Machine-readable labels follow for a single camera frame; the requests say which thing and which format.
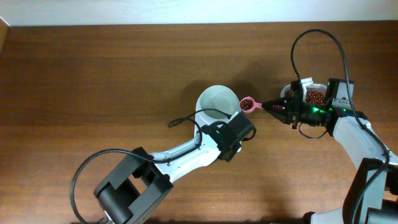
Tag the white digital kitchen scale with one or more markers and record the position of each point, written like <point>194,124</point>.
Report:
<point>208,117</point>

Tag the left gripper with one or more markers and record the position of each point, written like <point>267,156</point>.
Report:
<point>234,149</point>

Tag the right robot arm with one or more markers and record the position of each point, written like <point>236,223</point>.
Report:
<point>376,165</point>

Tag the pink measuring scoop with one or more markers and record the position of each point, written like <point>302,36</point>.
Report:
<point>248,105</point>

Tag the clear plastic container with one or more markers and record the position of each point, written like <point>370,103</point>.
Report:
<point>286,91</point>

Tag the red adzuki beans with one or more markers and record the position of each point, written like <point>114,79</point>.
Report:
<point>314,97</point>

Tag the white round bowl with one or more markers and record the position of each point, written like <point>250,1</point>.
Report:
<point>218,97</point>

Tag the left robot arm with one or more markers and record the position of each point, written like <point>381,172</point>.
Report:
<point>133,190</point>

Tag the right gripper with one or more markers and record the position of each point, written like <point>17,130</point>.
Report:
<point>294,111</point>

